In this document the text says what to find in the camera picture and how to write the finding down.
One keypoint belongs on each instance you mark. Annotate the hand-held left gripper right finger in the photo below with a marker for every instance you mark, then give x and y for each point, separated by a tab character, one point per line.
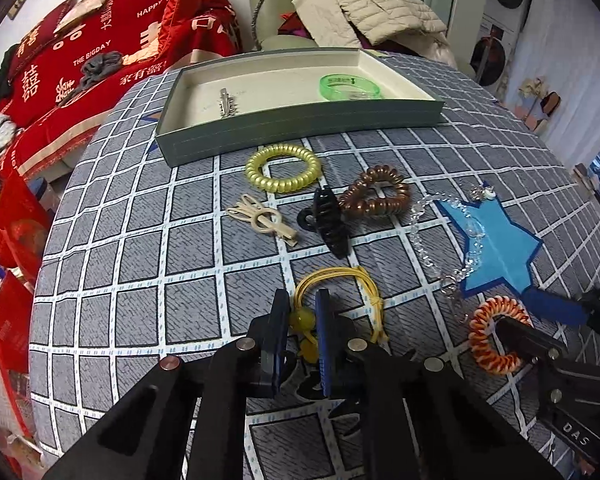
324	345

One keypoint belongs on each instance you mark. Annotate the grey crumpled cloth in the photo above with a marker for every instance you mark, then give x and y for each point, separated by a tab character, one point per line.
100	67

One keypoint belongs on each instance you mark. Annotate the red covered sofa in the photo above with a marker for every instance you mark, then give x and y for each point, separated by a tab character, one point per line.
130	15

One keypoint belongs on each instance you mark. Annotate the cartoon figure wall decoration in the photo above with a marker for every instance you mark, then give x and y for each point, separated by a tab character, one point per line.
540	105

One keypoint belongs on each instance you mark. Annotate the grey checkered round table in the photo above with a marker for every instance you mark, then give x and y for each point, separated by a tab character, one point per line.
130	260

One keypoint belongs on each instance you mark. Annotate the red satin cushion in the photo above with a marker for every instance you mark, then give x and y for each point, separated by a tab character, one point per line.
170	20

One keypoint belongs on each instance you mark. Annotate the beige down jacket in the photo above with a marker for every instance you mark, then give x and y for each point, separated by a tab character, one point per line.
380	10

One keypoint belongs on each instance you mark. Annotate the portrait print pillow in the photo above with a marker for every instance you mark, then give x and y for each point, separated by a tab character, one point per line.
92	2

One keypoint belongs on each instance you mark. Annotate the silver metal hair clip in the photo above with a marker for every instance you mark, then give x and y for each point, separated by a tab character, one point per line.
225	105

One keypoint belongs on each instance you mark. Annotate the red gift bag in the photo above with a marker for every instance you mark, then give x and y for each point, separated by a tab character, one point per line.
17	220

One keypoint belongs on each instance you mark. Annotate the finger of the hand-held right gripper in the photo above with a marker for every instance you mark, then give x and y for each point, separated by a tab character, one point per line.
560	305
530	341

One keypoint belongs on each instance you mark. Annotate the red embroidered cushion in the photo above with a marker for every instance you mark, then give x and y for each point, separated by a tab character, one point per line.
66	12

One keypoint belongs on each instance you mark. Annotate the black claw hair clip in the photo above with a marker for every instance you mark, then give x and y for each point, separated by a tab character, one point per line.
330	230

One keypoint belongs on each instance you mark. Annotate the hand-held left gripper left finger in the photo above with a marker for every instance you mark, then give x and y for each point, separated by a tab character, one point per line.
280	340

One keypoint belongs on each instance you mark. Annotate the beige bow hair clip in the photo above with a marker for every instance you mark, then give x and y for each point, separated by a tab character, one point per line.
282	230

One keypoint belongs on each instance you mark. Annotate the dark clothing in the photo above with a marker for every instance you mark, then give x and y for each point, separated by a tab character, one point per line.
2	75

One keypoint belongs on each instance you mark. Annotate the grey shallow tray box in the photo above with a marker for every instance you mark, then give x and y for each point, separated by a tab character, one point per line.
280	85

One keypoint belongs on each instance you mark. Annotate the small framed wall picture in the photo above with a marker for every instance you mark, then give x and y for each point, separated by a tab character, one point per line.
20	4

